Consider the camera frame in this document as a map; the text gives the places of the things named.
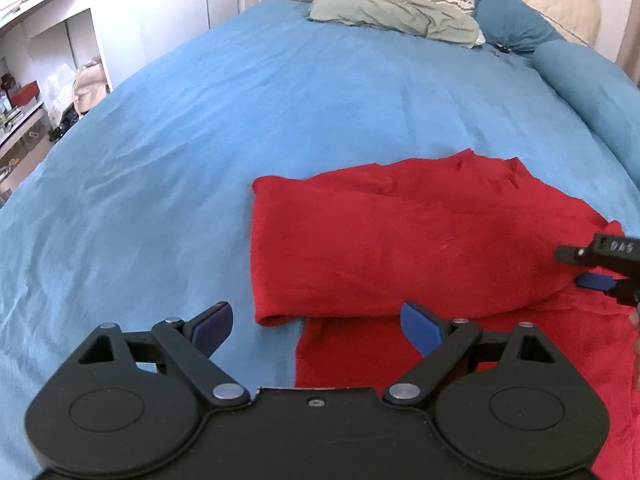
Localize beige bag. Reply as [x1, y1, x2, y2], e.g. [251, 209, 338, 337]
[72, 57, 109, 117]

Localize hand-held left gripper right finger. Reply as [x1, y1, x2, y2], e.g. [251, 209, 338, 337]
[383, 301, 562, 407]

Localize red garment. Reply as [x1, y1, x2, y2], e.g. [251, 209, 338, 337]
[250, 147, 640, 480]

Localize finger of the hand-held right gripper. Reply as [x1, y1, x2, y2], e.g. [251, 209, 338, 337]
[555, 246, 598, 264]
[574, 273, 623, 293]

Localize green pillow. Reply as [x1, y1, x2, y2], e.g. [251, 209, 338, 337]
[307, 0, 482, 49]

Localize teal pillow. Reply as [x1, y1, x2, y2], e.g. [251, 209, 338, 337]
[472, 0, 567, 56]

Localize red box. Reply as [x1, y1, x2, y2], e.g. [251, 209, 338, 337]
[12, 80, 41, 107]

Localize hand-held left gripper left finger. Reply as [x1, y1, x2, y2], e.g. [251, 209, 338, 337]
[75, 302, 251, 409]

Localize white shelf unit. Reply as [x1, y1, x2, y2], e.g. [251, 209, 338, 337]
[0, 0, 132, 207]

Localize blue bolster pillow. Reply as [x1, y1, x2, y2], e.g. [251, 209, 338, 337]
[530, 40, 640, 187]

